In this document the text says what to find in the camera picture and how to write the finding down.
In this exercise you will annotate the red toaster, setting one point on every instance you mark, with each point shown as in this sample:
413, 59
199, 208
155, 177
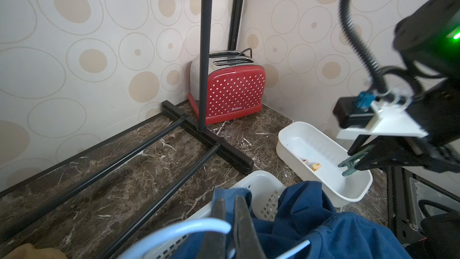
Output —
235, 86

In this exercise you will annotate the yellow orange clothespin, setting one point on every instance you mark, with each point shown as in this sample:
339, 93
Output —
315, 167

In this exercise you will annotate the white plastic bin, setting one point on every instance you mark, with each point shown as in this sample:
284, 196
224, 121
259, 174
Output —
302, 140

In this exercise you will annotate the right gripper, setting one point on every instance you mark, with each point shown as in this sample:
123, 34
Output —
438, 113

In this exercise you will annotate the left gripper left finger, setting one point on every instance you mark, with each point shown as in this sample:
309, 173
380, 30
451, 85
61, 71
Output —
214, 241

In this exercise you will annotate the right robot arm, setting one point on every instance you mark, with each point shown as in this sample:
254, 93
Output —
428, 42

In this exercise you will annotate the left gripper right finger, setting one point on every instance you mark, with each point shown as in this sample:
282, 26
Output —
246, 242

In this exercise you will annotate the tan yellow t-shirt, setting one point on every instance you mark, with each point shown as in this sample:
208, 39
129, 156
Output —
28, 251

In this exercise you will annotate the black clothes rack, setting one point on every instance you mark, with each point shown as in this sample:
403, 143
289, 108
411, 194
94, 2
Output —
196, 128

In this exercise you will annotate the light blue hanger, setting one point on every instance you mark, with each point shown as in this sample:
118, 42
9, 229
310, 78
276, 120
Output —
166, 234

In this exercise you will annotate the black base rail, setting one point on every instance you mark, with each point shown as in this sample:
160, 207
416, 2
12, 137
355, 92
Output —
413, 195

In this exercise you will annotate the dark blue t-shirt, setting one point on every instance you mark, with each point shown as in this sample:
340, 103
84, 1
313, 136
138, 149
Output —
306, 226

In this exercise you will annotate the mint green clothespin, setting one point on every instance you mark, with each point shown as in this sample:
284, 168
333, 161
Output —
353, 160

